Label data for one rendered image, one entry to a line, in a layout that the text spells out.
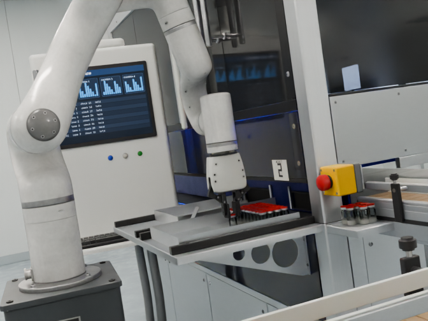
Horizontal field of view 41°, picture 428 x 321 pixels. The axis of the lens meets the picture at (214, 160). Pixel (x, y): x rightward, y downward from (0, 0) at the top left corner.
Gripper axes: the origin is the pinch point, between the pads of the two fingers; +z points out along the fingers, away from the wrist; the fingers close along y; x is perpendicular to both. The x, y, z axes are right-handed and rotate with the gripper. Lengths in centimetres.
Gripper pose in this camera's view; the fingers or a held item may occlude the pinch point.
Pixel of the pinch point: (231, 209)
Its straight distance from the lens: 154.2
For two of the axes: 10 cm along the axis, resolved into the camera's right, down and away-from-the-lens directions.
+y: -9.2, 1.5, -3.7
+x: 3.7, 0.0, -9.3
